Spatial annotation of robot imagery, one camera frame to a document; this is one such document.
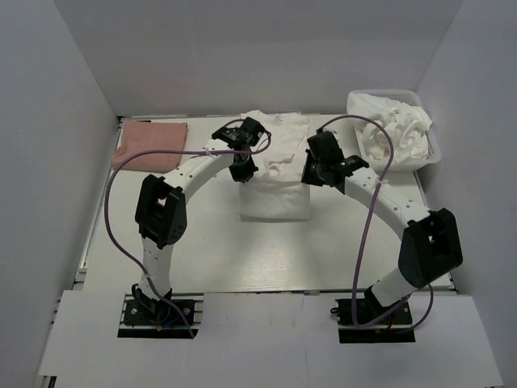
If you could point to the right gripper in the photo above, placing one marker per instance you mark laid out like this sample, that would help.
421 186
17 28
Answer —
308 176

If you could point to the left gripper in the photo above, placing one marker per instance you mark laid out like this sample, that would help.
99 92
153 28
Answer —
244 175

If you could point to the white t shirt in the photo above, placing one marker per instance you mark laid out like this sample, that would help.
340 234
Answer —
276 193

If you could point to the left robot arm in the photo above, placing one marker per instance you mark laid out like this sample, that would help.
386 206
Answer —
161 212

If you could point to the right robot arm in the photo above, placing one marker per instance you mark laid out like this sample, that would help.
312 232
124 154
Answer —
430 243

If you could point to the crumpled white shirts in basket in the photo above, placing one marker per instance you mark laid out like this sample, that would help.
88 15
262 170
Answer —
398 127

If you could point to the folded pink t shirt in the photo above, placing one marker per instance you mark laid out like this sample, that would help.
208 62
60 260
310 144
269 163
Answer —
138 136

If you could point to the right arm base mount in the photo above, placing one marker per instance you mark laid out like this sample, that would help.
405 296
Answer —
392 329

